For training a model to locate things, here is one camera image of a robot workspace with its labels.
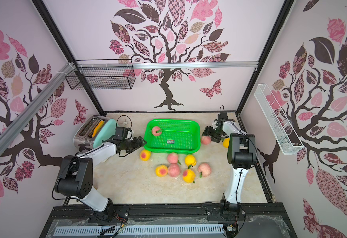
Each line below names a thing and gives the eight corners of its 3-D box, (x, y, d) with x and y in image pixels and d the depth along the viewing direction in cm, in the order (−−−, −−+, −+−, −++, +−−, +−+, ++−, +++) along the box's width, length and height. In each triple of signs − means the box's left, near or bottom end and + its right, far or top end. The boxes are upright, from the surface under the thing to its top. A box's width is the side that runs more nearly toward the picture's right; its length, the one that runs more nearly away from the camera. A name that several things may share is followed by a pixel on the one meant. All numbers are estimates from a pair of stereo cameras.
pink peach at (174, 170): (168, 177, 87) (168, 174, 83) (169, 166, 92) (168, 162, 88) (179, 177, 87) (179, 174, 83) (179, 166, 92) (179, 162, 88)
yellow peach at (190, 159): (184, 166, 91) (185, 163, 88) (184, 158, 95) (184, 154, 92) (195, 166, 91) (196, 163, 88) (194, 158, 95) (195, 154, 92)
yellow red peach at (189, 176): (182, 183, 85) (183, 179, 81) (182, 172, 89) (182, 168, 85) (194, 183, 85) (195, 179, 80) (194, 172, 89) (194, 168, 85)
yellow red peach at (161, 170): (155, 174, 89) (154, 170, 84) (161, 167, 92) (160, 162, 87) (163, 180, 87) (162, 176, 82) (169, 172, 90) (168, 168, 85)
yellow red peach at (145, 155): (141, 162, 95) (139, 156, 89) (143, 155, 98) (140, 149, 93) (150, 162, 95) (148, 156, 89) (151, 155, 98) (149, 149, 93)
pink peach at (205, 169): (202, 178, 87) (203, 175, 83) (197, 168, 91) (198, 164, 87) (211, 175, 88) (213, 171, 84) (206, 165, 92) (207, 161, 88)
